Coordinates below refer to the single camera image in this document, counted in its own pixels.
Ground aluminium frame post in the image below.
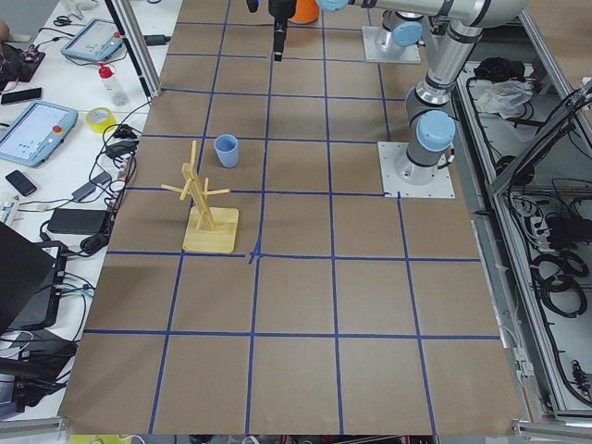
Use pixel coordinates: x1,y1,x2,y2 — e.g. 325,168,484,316
105,0,161,99

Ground black smartphone lower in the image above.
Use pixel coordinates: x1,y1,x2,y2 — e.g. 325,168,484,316
5,170,37,196

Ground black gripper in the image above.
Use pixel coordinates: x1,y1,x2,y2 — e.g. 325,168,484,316
268,0,296,62

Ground black laptop computer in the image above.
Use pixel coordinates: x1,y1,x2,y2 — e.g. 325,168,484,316
1,224,67,333

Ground black smartphone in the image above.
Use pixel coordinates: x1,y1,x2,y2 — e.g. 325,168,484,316
1,87,43,105
5,170,37,196

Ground upper teach pendant tablet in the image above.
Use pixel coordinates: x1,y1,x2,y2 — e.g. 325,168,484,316
60,18,123,62

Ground teach pendant tablet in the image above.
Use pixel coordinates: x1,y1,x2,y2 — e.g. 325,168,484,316
1,100,79,167
60,18,123,62

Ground white squeeze bottle red cap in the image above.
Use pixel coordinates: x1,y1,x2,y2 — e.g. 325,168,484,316
98,64,129,106

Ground wooden mug tree stand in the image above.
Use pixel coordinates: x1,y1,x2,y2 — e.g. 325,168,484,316
161,141,240,253

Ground yellow tape roll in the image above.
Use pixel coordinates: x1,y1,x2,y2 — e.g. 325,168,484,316
85,107,117,133

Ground orange tin can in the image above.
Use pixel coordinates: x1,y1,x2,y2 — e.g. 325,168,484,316
290,0,320,24

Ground black scissors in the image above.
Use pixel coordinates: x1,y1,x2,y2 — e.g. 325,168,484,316
53,14,83,27

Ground light blue plastic cup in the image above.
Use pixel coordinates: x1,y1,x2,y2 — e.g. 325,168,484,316
214,134,239,168

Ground black smartphone upper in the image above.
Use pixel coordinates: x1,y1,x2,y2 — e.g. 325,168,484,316
1,87,43,105

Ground white crumpled cloth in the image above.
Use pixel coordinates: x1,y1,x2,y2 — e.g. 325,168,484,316
475,80,534,118

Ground lower teach pendant tablet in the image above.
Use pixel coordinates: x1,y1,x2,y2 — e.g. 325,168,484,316
1,100,79,167

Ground black power adapter brick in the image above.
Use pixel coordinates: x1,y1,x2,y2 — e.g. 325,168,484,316
47,208,107,235

